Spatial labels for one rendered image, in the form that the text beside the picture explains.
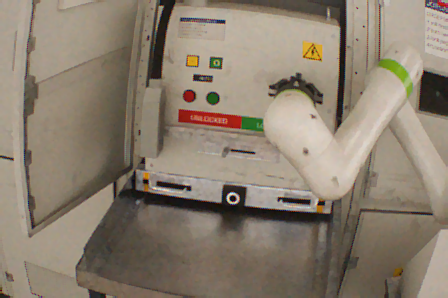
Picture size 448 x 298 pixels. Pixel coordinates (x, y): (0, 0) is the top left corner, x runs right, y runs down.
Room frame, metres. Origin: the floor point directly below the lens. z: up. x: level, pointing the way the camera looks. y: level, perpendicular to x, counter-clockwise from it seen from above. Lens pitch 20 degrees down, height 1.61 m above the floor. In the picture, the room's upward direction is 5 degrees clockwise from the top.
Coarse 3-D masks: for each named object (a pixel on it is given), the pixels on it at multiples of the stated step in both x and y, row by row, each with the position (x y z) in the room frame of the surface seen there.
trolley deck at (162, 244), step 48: (144, 240) 1.36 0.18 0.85; (192, 240) 1.40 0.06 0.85; (240, 240) 1.42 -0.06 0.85; (288, 240) 1.43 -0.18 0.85; (336, 240) 1.42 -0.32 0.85; (96, 288) 1.14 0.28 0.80; (144, 288) 1.12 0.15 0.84; (192, 288) 1.15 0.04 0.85; (240, 288) 1.17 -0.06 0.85; (288, 288) 1.17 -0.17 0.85; (336, 288) 1.16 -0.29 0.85
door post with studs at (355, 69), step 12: (348, 0) 1.75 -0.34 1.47; (360, 0) 1.74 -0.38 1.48; (348, 12) 1.75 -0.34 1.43; (360, 12) 1.74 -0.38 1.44; (348, 24) 1.75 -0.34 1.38; (360, 24) 1.74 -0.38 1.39; (348, 36) 1.75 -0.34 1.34; (360, 36) 1.74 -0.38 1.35; (348, 48) 1.74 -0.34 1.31; (360, 48) 1.74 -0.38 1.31; (348, 60) 1.75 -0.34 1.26; (360, 60) 1.74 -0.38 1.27; (348, 72) 1.75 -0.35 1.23; (360, 72) 1.74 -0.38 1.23; (348, 84) 1.75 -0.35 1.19; (360, 84) 1.74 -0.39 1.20; (348, 96) 1.75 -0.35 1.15; (360, 96) 1.74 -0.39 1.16; (348, 108) 1.75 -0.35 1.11; (348, 192) 1.74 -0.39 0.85; (348, 204) 1.74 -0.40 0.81
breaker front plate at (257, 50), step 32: (256, 32) 1.60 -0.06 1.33; (288, 32) 1.59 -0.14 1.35; (320, 32) 1.58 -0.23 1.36; (224, 64) 1.61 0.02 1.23; (256, 64) 1.60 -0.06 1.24; (288, 64) 1.59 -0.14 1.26; (320, 64) 1.58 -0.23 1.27; (224, 96) 1.61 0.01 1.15; (256, 96) 1.60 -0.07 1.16; (192, 128) 1.61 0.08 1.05; (224, 128) 1.60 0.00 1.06; (160, 160) 1.62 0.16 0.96; (192, 160) 1.61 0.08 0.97; (224, 160) 1.60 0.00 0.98; (256, 160) 1.59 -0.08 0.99; (288, 160) 1.58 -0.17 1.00
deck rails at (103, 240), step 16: (144, 160) 1.75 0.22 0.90; (128, 192) 1.57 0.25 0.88; (144, 192) 1.64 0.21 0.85; (112, 208) 1.40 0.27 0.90; (128, 208) 1.52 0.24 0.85; (112, 224) 1.39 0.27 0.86; (320, 224) 1.52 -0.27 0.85; (96, 240) 1.24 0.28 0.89; (112, 240) 1.32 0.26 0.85; (320, 240) 1.42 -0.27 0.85; (96, 256) 1.22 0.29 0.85; (320, 256) 1.33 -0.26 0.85; (96, 272) 1.14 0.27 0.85; (320, 272) 1.24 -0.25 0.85; (320, 288) 1.16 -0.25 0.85
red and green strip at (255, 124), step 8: (184, 112) 1.62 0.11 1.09; (192, 112) 1.61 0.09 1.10; (200, 112) 1.61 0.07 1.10; (208, 112) 1.61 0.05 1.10; (184, 120) 1.62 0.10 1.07; (192, 120) 1.61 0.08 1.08; (200, 120) 1.61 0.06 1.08; (208, 120) 1.61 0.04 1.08; (216, 120) 1.61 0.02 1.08; (224, 120) 1.60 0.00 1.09; (232, 120) 1.60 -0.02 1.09; (240, 120) 1.60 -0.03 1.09; (248, 120) 1.60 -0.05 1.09; (256, 120) 1.59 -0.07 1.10; (240, 128) 1.60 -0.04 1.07; (248, 128) 1.60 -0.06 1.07; (256, 128) 1.59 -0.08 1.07
